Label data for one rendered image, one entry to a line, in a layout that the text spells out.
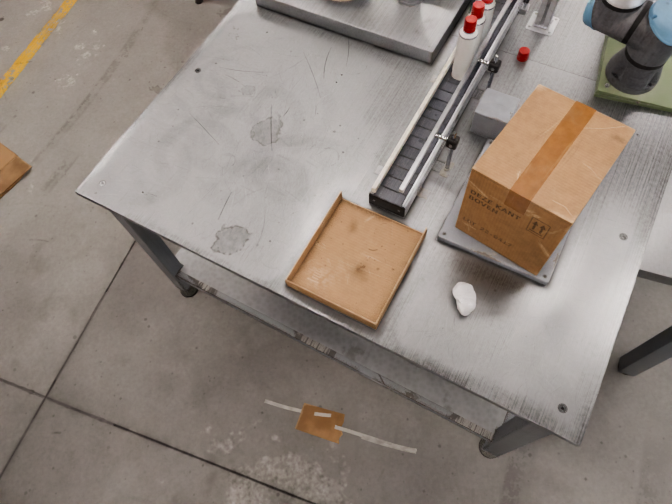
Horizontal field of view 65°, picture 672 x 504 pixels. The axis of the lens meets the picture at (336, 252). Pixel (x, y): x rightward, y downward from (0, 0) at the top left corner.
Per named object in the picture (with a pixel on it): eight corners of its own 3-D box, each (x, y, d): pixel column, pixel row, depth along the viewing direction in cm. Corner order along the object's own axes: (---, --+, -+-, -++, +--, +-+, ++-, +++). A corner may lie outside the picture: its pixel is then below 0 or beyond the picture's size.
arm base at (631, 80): (609, 49, 161) (624, 24, 152) (660, 61, 159) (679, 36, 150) (601, 87, 156) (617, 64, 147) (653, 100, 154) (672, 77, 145)
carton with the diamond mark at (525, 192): (512, 152, 149) (539, 82, 125) (591, 194, 141) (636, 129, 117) (454, 227, 140) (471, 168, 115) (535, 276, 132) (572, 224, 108)
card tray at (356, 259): (341, 198, 148) (340, 190, 145) (426, 234, 141) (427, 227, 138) (286, 285, 137) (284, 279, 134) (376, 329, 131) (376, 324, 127)
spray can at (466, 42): (455, 66, 161) (466, 9, 142) (471, 72, 159) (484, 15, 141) (448, 78, 159) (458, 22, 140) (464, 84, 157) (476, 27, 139)
